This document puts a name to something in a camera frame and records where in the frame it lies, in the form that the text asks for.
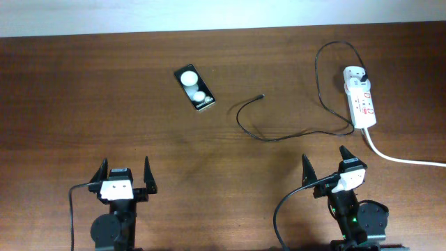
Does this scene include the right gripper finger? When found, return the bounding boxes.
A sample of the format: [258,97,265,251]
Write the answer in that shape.
[302,154,318,187]
[339,145,357,162]

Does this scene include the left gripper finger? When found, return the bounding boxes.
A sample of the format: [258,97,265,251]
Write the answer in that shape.
[144,156,157,194]
[90,158,108,183]

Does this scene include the black usb charging cable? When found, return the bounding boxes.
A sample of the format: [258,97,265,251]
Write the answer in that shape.
[236,40,369,143]

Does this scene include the black smartphone with white circles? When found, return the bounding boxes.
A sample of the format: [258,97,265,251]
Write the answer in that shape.
[174,64,216,112]

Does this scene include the white power strip red switches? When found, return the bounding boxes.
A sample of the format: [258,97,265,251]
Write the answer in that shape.
[343,66,376,129]

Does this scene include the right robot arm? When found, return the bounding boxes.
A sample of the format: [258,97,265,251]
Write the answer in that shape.
[302,146,409,251]

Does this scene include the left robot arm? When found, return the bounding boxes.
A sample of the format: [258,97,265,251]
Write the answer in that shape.
[88,157,157,251]

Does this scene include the white power strip cord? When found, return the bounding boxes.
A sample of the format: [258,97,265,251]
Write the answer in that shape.
[360,127,446,168]

